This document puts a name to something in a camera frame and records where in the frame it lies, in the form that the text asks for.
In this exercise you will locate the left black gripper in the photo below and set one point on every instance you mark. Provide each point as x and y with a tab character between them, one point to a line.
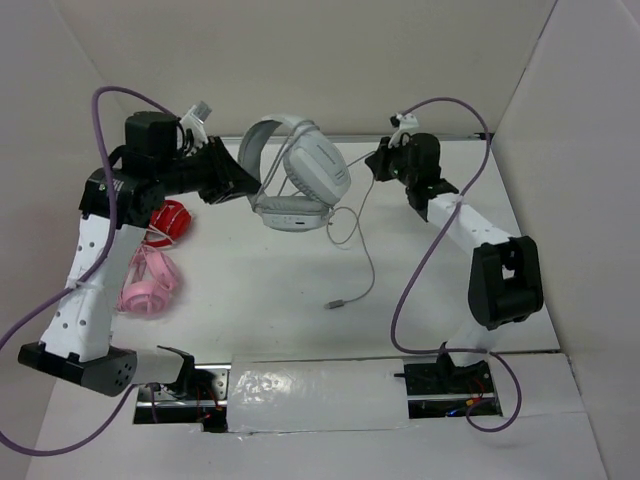
230	179

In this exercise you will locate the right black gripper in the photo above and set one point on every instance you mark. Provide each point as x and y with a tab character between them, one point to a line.
383	154

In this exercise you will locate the white grey headphones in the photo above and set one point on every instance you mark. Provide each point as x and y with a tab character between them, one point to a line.
311	163

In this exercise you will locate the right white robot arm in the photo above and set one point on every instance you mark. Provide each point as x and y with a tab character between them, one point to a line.
504	282

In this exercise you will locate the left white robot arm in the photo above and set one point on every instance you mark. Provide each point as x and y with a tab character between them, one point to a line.
76	346

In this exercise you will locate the red headphones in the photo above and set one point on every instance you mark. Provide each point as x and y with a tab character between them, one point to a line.
168	224

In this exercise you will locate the pink headphones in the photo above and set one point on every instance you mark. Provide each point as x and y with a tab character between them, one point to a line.
149	283

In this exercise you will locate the white glossy cover panel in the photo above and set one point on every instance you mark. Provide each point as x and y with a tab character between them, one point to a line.
316	396

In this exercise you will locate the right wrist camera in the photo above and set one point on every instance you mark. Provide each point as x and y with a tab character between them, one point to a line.
403	123

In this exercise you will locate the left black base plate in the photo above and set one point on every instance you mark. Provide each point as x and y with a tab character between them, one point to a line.
209	387

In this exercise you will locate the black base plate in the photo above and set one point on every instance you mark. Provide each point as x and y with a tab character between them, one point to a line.
209	387
442	377

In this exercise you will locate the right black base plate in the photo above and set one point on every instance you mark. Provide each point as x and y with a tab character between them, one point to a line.
442	377

